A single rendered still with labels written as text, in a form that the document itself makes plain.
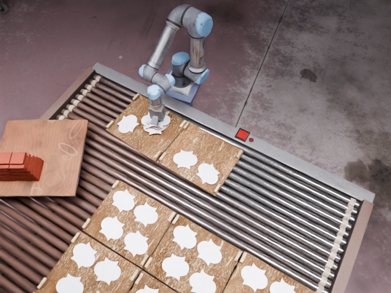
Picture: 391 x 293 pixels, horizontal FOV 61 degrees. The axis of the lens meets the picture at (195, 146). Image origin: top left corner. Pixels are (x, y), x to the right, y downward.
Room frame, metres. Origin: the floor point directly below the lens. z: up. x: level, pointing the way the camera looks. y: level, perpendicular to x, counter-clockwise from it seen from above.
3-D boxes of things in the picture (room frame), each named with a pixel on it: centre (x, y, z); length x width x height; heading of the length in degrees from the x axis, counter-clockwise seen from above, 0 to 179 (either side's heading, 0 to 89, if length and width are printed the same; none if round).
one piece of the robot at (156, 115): (1.14, 0.24, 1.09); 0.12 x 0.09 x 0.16; 163
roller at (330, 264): (0.76, 0.09, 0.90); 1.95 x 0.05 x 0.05; 60
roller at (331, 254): (0.81, 0.06, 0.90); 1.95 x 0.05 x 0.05; 60
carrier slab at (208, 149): (0.93, -0.03, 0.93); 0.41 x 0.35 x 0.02; 57
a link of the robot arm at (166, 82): (1.26, 0.19, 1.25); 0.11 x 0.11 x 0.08; 53
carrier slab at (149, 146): (1.15, 0.32, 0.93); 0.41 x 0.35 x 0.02; 55
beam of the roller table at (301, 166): (1.17, -0.15, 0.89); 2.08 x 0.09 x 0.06; 60
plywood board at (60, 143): (0.89, 0.92, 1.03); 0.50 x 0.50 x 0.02; 0
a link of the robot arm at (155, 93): (1.17, 0.23, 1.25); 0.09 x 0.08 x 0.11; 143
